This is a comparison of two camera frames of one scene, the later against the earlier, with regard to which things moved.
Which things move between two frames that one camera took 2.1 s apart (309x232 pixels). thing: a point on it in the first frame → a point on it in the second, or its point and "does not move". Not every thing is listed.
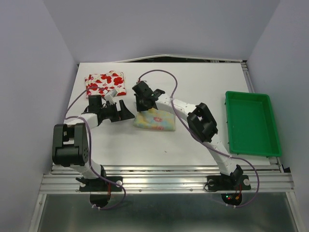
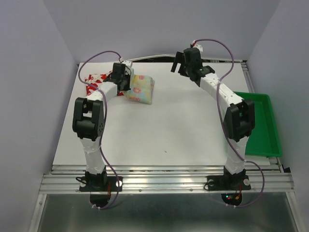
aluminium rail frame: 165,179 does not move
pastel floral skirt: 156,119 → 141,89
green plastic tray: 251,125 does not move
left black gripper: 125,113 → 127,87
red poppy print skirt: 95,84 does not move
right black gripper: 138,107 → 179,58
